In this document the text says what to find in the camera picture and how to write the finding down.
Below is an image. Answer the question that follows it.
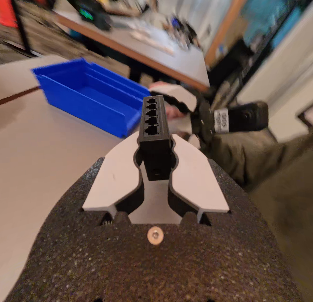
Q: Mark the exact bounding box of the black ethernet switch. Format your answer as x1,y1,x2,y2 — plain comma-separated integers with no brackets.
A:
137,95,171,181

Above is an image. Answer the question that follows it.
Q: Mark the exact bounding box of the person's right forearm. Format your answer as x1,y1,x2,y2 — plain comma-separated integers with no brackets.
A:
208,129,313,192

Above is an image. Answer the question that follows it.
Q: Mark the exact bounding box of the blue plastic bin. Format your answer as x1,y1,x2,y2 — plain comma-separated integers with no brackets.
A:
31,58,151,139

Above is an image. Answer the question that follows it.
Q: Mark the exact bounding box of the grey table with wooden edge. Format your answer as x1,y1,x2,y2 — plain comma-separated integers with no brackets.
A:
52,11,211,92

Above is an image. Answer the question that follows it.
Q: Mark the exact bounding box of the person's olive jacket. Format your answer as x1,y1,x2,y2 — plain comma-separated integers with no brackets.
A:
245,158,313,302

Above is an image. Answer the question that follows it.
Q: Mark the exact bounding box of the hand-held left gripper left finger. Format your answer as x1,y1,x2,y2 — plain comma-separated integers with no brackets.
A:
82,131,145,218

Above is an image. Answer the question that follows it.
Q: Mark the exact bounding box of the person's right hand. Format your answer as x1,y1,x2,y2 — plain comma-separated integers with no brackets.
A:
166,104,190,120

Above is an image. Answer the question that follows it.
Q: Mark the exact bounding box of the pale flat strip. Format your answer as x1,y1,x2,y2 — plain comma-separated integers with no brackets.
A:
131,29,174,56

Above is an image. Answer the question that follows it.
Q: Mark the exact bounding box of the red bin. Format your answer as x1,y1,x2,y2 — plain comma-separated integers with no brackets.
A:
0,0,19,29

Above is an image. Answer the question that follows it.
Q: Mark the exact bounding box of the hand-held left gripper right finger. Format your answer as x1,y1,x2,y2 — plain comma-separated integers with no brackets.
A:
168,134,230,222

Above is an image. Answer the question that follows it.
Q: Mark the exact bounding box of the black device with green light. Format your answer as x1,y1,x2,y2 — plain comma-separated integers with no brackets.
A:
65,0,113,31

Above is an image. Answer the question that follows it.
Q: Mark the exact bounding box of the black metal frame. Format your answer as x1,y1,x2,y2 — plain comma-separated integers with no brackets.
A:
11,0,42,57

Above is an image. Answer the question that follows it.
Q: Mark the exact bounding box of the dark furniture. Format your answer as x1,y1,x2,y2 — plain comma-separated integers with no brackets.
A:
209,38,260,107

